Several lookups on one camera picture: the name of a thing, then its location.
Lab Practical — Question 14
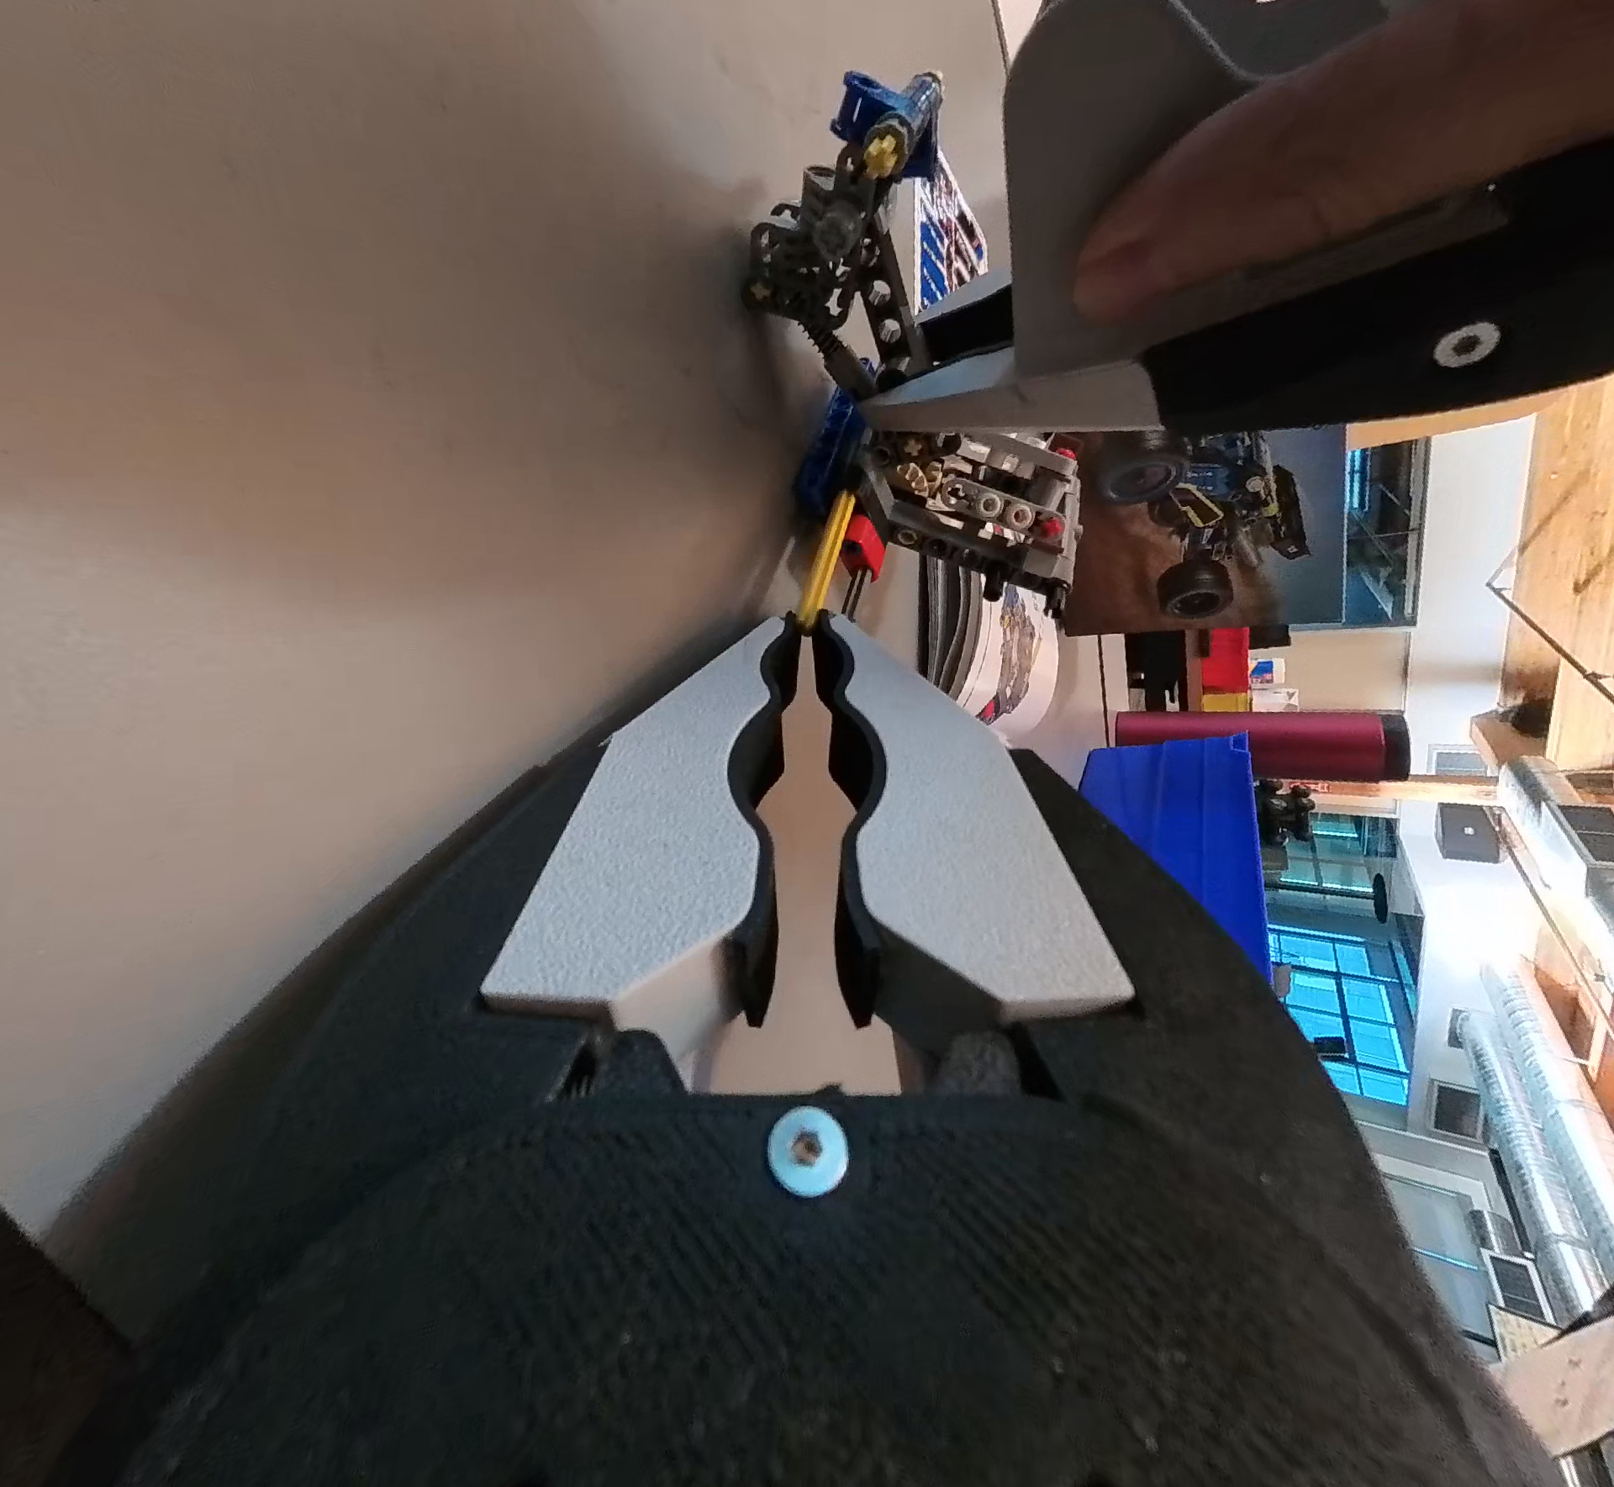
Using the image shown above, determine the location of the red plastic bin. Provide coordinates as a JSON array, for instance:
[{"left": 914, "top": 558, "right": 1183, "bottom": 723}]
[{"left": 1197, "top": 625, "right": 1298, "bottom": 716}]

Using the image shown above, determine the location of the silver air duct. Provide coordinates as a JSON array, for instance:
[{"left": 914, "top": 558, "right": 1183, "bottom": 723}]
[{"left": 1450, "top": 755, "right": 1614, "bottom": 1338}]

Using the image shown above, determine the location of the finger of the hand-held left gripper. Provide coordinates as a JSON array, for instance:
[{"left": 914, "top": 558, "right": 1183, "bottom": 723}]
[
  {"left": 912, "top": 274, "right": 1020, "bottom": 382},
  {"left": 857, "top": 356, "right": 1183, "bottom": 435}
]

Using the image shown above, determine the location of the lego sticker sheet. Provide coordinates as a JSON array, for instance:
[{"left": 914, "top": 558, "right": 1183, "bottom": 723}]
[{"left": 910, "top": 152, "right": 994, "bottom": 313}]

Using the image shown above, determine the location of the grey lego chassis assembly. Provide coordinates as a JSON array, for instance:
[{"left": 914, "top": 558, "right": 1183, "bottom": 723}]
[{"left": 792, "top": 387, "right": 1089, "bottom": 616}]

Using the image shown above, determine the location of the person's left hand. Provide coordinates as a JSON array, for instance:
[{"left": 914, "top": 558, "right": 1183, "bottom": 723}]
[{"left": 1077, "top": 0, "right": 1614, "bottom": 323}]

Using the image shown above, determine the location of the lego set box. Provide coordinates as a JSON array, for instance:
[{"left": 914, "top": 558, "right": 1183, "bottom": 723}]
[{"left": 1063, "top": 425, "right": 1354, "bottom": 639}]

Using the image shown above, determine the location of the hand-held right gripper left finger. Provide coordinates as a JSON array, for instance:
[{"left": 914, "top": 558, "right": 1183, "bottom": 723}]
[{"left": 480, "top": 615, "right": 799, "bottom": 1093}]

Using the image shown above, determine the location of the blue plastic bin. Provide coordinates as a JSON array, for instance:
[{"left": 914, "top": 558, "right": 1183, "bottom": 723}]
[{"left": 1080, "top": 729, "right": 1279, "bottom": 986}]

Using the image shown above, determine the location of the wooden counter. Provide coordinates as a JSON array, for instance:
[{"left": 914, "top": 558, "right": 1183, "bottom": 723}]
[{"left": 1469, "top": 377, "right": 1614, "bottom": 772}]

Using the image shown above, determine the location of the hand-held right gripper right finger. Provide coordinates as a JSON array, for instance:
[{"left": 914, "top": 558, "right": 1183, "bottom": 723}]
[{"left": 813, "top": 611, "right": 1140, "bottom": 1057}]

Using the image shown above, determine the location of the maroon bottle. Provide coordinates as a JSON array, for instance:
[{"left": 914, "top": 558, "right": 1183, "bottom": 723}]
[{"left": 1114, "top": 705, "right": 1418, "bottom": 783}]

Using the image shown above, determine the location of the lego instruction booklet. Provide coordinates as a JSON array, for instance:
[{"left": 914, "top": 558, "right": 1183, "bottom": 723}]
[{"left": 924, "top": 556, "right": 1077, "bottom": 735}]

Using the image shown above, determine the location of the dark grey lego suspension assembly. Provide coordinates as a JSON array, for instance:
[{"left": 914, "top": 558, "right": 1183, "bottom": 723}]
[{"left": 743, "top": 65, "right": 950, "bottom": 394}]

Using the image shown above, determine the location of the yellow lego axle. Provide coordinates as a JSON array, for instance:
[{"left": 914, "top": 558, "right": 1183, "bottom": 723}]
[{"left": 797, "top": 488, "right": 863, "bottom": 634}]

